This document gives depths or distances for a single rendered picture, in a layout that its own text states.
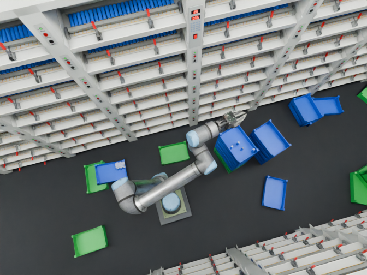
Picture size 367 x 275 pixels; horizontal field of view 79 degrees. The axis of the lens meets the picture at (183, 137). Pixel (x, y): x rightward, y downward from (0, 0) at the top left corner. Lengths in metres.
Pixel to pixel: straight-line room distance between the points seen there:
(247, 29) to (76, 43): 0.97
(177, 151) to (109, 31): 1.52
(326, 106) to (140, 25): 2.35
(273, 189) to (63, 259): 2.18
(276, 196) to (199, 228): 0.85
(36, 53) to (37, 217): 1.87
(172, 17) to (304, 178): 2.04
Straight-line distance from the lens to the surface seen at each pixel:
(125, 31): 1.29
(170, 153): 2.46
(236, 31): 1.53
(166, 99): 1.89
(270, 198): 2.50
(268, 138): 2.28
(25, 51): 1.42
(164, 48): 1.43
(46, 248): 2.79
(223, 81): 1.99
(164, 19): 1.29
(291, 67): 2.24
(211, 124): 1.23
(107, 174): 2.50
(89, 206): 2.60
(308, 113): 2.82
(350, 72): 3.02
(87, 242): 2.60
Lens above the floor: 2.37
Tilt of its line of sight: 71 degrees down
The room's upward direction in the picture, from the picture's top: 6 degrees counter-clockwise
